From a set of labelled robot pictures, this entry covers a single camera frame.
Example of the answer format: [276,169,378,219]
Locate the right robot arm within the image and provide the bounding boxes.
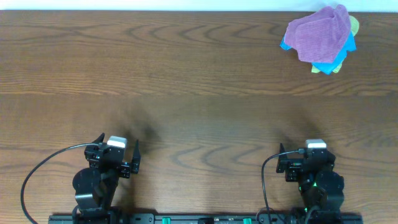
[276,139,345,223]

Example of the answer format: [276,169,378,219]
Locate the blue microfibre cloth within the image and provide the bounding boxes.
[280,29,356,75]

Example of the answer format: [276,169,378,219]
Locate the left black cable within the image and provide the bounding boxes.
[20,142,100,224]

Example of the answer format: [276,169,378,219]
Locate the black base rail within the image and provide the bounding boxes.
[48,213,364,224]

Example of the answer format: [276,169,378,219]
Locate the yellow-green microfibre cloth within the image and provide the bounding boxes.
[311,16,359,75]

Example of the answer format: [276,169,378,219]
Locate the purple microfibre cloth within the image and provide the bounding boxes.
[284,4,351,63]

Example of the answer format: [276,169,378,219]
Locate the black cable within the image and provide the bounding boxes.
[260,149,307,224]
[20,142,100,224]

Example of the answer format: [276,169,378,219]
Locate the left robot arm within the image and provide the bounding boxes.
[72,134,141,220]

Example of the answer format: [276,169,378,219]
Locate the right black cable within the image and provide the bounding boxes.
[260,149,307,224]

